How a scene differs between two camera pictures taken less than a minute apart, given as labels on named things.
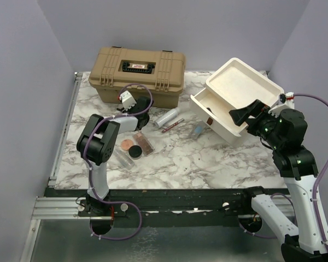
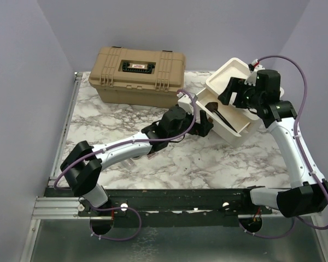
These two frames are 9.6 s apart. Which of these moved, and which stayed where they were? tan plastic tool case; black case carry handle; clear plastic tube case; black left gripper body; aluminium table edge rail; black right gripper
Moved: black right gripper; black left gripper body
Stayed: black case carry handle; aluminium table edge rail; tan plastic tool case; clear plastic tube case
